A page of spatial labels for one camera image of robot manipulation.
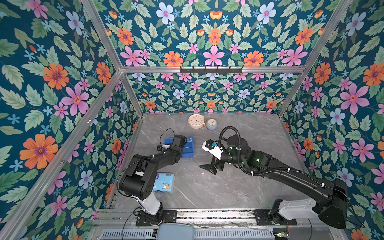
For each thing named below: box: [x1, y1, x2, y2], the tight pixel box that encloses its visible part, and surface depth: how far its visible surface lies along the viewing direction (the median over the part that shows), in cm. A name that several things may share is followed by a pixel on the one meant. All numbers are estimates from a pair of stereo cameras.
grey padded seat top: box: [156, 223, 195, 240], surface depth 70 cm
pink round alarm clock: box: [188, 114, 205, 130], surface depth 113 cm
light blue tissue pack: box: [152, 172, 175, 194], surface depth 82 cm
